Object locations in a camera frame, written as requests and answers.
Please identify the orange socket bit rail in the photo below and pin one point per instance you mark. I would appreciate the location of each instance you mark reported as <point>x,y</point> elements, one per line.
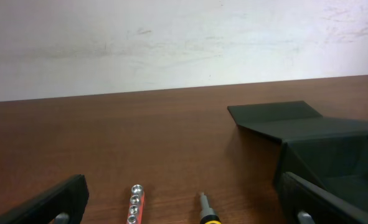
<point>137,199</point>

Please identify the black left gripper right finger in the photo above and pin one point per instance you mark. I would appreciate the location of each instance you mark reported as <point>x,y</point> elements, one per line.
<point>304,202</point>

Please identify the black open gift box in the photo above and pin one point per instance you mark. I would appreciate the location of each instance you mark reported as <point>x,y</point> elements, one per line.
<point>331,153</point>

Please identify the yellow black stubby screwdriver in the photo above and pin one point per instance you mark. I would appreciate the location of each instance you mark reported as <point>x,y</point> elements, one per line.
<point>207,215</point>

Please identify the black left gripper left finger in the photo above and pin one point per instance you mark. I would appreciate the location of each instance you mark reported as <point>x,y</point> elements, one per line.
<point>69,197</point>

